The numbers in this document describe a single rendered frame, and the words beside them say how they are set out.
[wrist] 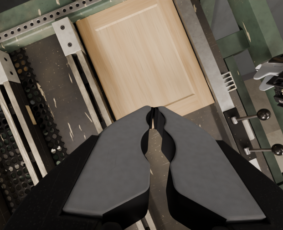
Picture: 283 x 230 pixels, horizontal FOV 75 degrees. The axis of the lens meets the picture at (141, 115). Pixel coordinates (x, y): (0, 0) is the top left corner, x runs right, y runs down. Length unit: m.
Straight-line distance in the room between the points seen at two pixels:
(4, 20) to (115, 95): 0.48
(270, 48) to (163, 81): 0.40
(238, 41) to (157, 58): 0.35
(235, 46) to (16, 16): 0.85
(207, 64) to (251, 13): 0.25
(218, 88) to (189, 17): 0.28
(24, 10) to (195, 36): 0.63
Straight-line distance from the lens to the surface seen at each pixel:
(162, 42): 0.76
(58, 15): 0.81
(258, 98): 3.62
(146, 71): 0.72
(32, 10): 0.86
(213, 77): 0.74
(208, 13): 1.20
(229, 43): 0.89
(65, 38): 0.75
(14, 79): 0.84
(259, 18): 0.87
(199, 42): 0.76
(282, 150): 0.72
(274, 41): 0.87
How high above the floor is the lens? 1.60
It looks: 30 degrees down
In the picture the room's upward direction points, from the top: 157 degrees clockwise
